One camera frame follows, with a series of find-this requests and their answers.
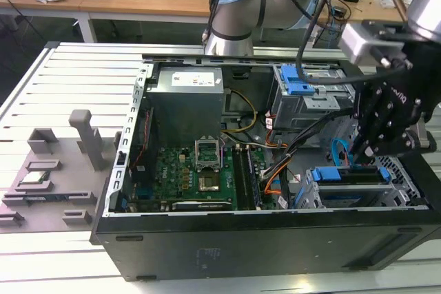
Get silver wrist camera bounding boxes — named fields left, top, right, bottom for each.
left=338, top=21, right=411, bottom=67

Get grey power supply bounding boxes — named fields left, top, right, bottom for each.
left=146, top=66, right=227, bottom=149

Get blue drive latch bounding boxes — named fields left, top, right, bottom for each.
left=280, top=63, right=316, bottom=96

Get grey parts rack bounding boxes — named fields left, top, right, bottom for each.
left=0, top=109, right=123, bottom=233

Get black wire bundle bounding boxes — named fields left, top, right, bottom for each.
left=260, top=107, right=356, bottom=180

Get black graphics card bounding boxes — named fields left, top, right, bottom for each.
left=171, top=200, right=233, bottom=212

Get hard disk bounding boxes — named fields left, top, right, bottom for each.
left=293, top=165, right=392, bottom=209

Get red and black wires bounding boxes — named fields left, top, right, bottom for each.
left=128, top=107, right=154, bottom=171

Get black RAM stick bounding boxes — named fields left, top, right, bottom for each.
left=240, top=145, right=261, bottom=210

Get black camera cable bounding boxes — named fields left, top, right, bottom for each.
left=295, top=0, right=402, bottom=85

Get silver CPU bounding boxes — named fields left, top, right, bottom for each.
left=19, top=171, right=50, bottom=185

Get silver drive cage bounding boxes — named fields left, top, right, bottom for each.
left=267, top=64, right=359, bottom=140

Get orange wires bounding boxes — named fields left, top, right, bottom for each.
left=263, top=165, right=289, bottom=199

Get wooden desk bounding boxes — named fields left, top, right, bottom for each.
left=0, top=0, right=414, bottom=49

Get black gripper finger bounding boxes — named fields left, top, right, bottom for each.
left=370, top=101, right=422, bottom=158
left=351, top=82, right=393, bottom=167

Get blue data wire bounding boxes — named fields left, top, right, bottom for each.
left=329, top=138, right=353, bottom=168

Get silver disk bay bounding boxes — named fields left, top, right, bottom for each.
left=295, top=156, right=430, bottom=210

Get green motherboard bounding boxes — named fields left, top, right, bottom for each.
left=130, top=142, right=276, bottom=212

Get yellow power wires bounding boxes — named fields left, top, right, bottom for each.
left=220, top=89, right=259, bottom=134

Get metal socket cover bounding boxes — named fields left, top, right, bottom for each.
left=194, top=134, right=222, bottom=171

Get black PC case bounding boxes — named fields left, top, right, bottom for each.
left=90, top=53, right=441, bottom=281

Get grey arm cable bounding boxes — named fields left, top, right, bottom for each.
left=201, top=0, right=231, bottom=44

